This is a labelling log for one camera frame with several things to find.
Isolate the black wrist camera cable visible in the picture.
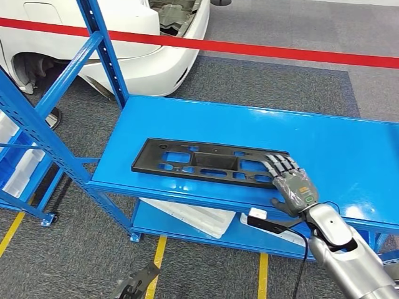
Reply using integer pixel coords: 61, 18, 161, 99
280, 225, 309, 299

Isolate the white car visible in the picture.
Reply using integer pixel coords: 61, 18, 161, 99
0, 0, 210, 98

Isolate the black plastic licence plate bracket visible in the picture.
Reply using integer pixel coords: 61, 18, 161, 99
131, 138, 290, 190

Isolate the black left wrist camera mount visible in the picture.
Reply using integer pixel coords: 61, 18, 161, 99
110, 262, 161, 299

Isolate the white flat plastic tray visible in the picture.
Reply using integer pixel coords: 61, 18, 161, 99
141, 197, 237, 239

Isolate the blue metal shelf rack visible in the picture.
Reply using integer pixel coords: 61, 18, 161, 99
0, 123, 66, 227
0, 0, 399, 265

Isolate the red barrier belt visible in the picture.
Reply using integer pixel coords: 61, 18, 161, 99
0, 17, 399, 70

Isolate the blue plastic crate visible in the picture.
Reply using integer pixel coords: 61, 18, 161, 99
0, 131, 32, 189

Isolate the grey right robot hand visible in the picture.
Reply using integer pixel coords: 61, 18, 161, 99
261, 153, 319, 218

